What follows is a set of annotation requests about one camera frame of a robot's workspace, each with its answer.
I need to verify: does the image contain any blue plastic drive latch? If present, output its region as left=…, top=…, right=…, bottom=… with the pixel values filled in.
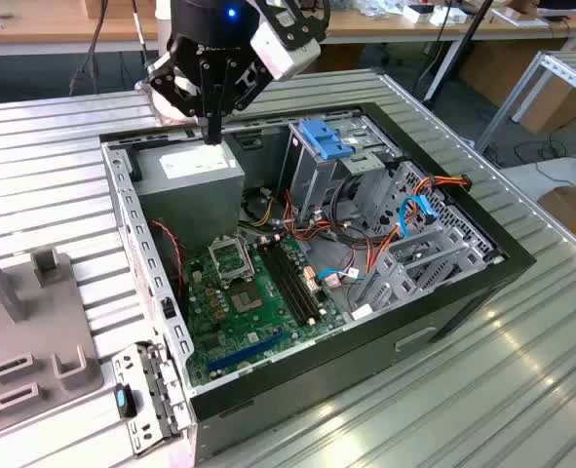
left=298, top=118, right=357, bottom=161

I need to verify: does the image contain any grey power supply unit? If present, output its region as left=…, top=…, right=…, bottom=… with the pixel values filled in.
left=130, top=138, right=247, bottom=245

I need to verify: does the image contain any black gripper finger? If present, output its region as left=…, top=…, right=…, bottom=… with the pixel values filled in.
left=145, top=52, right=215, bottom=146
left=213, top=57, right=275, bottom=146

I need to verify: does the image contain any red and black fan wire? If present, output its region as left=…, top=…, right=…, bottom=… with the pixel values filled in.
left=149, top=218, right=187, bottom=303

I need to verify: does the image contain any CPU socket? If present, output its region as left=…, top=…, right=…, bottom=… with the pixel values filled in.
left=223, top=281, right=267, bottom=318

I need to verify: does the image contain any blue expansion slot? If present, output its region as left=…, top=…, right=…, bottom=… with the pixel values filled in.
left=207, top=331, right=285, bottom=372

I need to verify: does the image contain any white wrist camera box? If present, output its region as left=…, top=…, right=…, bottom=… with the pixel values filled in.
left=250, top=9, right=322, bottom=83

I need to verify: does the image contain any black latch with blue stripe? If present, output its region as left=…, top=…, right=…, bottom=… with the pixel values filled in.
left=113, top=382, right=137, bottom=419

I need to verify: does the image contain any hinged metal slot bracket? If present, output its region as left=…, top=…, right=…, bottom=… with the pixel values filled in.
left=110, top=340, right=194, bottom=457

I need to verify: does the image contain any wooden desk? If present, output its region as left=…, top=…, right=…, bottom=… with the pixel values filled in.
left=0, top=0, right=162, bottom=58
left=316, top=0, right=576, bottom=103

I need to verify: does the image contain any blue flat data wire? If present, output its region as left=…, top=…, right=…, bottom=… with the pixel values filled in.
left=398, top=194, right=438, bottom=240

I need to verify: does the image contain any orange power wire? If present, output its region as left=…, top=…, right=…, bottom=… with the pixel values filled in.
left=365, top=174, right=473, bottom=274

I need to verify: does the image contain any metal disk bay cage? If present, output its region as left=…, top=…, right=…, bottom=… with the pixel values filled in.
left=350, top=160, right=506, bottom=318

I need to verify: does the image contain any metal optical drive cage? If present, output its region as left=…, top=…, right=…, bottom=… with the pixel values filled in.
left=282, top=116, right=405, bottom=225

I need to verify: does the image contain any thin light blue wire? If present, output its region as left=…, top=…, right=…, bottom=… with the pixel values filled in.
left=316, top=269, right=366, bottom=285

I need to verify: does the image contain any black stand pole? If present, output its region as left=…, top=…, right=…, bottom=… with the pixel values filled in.
left=423, top=0, right=494, bottom=102

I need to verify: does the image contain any green motherboard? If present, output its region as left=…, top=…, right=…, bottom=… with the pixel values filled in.
left=182, top=233, right=350, bottom=391

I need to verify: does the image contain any black open PC case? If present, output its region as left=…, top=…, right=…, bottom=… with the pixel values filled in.
left=97, top=100, right=537, bottom=464

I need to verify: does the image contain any black RAM slot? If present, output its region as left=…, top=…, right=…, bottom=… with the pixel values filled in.
left=273, top=240, right=321, bottom=320
left=259, top=243, right=311, bottom=328
left=266, top=242, right=316, bottom=324
left=280, top=238, right=326, bottom=316

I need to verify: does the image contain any grey parts rack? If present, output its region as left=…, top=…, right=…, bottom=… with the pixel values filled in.
left=0, top=228, right=104, bottom=430

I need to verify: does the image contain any large plain cardboard box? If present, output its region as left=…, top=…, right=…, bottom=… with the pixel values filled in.
left=457, top=38, right=576, bottom=136

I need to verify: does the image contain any orange yellow wire bundle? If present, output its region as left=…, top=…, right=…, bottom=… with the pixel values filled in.
left=238, top=187, right=366, bottom=245

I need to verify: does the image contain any metal socket cover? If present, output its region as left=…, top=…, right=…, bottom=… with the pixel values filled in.
left=207, top=236, right=256, bottom=285

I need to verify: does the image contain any cardboard box with white label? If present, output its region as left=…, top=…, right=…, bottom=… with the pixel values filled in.
left=535, top=183, right=576, bottom=254

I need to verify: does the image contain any white box with black top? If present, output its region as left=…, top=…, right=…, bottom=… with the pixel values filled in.
left=403, top=3, right=436, bottom=24

